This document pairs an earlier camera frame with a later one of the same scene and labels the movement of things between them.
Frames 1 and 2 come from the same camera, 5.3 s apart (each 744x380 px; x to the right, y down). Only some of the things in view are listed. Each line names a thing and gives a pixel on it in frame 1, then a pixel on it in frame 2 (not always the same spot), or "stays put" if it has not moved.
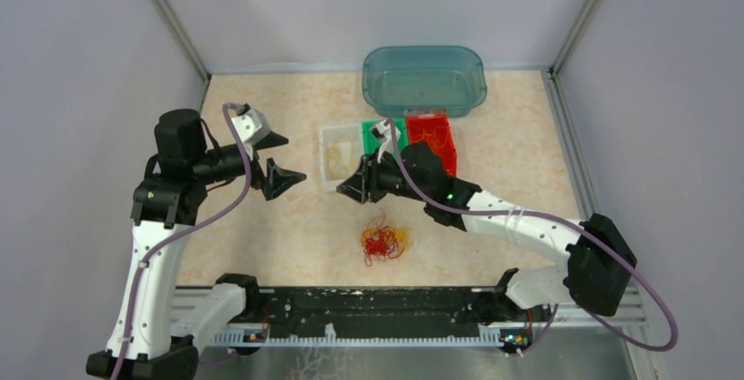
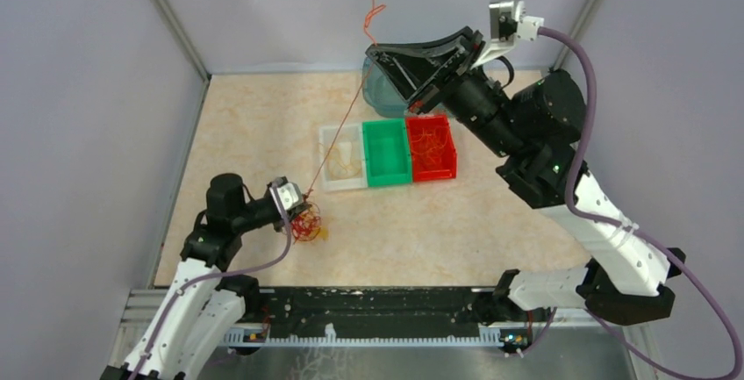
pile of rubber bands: [381, 240] -> [306, 225]
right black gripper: [354, 187] -> [418, 78]
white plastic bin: [342, 150] stays put
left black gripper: [277, 179] -> [281, 221]
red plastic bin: [434, 131] stays put
